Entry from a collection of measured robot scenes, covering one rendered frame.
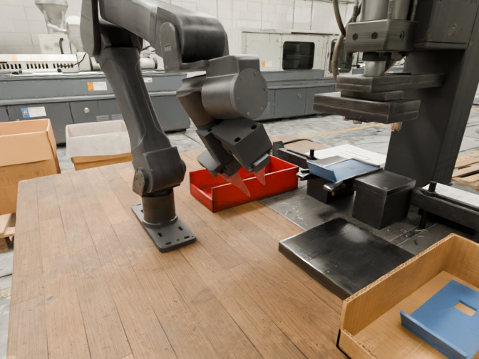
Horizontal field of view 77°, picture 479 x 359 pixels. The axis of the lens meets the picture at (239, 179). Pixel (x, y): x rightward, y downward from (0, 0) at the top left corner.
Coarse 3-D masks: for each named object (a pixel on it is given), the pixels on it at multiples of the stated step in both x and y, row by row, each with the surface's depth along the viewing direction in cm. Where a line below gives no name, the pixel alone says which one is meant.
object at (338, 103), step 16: (368, 64) 57; (384, 64) 57; (336, 80) 59; (352, 80) 56; (368, 80) 53; (384, 80) 55; (400, 80) 57; (416, 80) 60; (432, 80) 64; (320, 96) 64; (336, 96) 62; (352, 96) 60; (368, 96) 57; (384, 96) 55; (400, 96) 57; (336, 112) 62; (352, 112) 59; (368, 112) 56; (384, 112) 53; (400, 112) 54; (416, 112) 57; (400, 128) 60
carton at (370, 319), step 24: (456, 240) 45; (408, 264) 39; (432, 264) 44; (456, 264) 45; (384, 288) 37; (408, 288) 41; (432, 288) 44; (360, 312) 35; (384, 312) 39; (408, 312) 40; (360, 336) 36; (384, 336) 36; (408, 336) 36
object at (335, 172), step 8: (352, 160) 71; (312, 168) 63; (320, 168) 60; (328, 168) 59; (336, 168) 66; (344, 168) 66; (360, 168) 66; (368, 168) 66; (320, 176) 62; (328, 176) 60; (336, 176) 62; (344, 176) 62
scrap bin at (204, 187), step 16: (272, 160) 84; (192, 176) 73; (208, 176) 76; (240, 176) 81; (272, 176) 72; (288, 176) 75; (192, 192) 73; (208, 192) 74; (224, 192) 65; (240, 192) 68; (256, 192) 71; (272, 192) 74; (208, 208) 67; (224, 208) 67
